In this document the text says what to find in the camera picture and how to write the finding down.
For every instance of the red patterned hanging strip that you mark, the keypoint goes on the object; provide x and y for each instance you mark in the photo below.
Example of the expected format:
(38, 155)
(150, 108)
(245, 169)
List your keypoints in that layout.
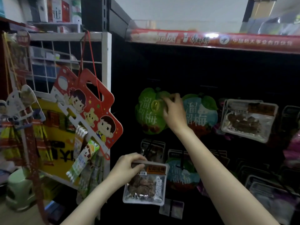
(29, 147)

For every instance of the yellow poster board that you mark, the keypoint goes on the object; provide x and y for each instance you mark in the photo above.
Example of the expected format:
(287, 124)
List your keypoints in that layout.
(51, 147)

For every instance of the small clear purple-label pouch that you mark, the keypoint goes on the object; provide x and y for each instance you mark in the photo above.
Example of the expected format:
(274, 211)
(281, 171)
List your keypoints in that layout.
(171, 208)

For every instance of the person's left forearm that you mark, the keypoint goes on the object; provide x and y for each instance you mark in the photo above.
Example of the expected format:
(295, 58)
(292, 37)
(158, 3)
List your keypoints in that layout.
(89, 206)

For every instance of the person's right hand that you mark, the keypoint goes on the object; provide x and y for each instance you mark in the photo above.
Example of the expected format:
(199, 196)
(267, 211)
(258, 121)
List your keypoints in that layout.
(176, 113)

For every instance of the grey hanging clips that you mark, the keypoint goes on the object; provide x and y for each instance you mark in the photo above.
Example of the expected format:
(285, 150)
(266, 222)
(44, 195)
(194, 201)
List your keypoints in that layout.
(18, 103)

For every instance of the small teal round snack bag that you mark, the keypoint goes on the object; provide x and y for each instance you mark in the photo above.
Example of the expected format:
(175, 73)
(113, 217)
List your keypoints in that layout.
(183, 174)

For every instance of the green plastic stool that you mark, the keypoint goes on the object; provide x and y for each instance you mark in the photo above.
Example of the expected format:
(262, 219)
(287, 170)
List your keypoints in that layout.
(18, 189)

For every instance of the bunch of hanging candy sticks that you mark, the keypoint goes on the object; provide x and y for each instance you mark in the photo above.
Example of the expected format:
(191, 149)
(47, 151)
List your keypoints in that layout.
(84, 157)

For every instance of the person's left hand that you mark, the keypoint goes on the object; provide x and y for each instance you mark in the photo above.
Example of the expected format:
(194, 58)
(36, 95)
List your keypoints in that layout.
(125, 168)

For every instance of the large green round snack bag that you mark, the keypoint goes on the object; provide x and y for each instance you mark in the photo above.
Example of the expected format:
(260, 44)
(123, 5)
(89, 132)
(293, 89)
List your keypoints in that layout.
(149, 112)

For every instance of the stack of red white boxes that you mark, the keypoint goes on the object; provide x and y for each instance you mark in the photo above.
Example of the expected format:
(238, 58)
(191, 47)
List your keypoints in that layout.
(58, 9)

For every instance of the red cartoon display card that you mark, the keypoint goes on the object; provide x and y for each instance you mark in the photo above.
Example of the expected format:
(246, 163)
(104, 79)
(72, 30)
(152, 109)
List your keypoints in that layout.
(93, 107)

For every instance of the person's right forearm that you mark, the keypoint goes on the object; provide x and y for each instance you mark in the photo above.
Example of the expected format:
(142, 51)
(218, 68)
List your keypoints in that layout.
(220, 180)

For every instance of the large teal round snack bag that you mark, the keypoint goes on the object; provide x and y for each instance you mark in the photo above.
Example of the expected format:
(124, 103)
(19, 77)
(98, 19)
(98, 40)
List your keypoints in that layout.
(201, 114)

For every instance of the large clear dark-candy snack bag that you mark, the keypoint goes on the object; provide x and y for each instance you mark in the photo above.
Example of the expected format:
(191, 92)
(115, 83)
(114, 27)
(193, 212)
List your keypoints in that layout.
(248, 119)

